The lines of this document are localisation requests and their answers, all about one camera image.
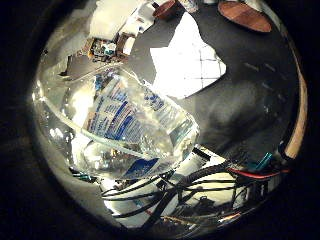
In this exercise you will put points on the clear plastic water bottle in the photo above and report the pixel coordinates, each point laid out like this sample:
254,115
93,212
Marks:
130,126

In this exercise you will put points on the white checked cloth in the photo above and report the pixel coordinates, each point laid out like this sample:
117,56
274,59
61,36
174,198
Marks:
190,66

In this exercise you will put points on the brown cardboard box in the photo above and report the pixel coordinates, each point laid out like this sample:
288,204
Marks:
123,44

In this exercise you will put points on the oval wooden plate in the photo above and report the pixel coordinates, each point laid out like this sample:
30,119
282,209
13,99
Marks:
245,15

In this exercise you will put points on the teal aluminium table frame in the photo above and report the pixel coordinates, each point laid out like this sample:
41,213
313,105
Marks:
263,161

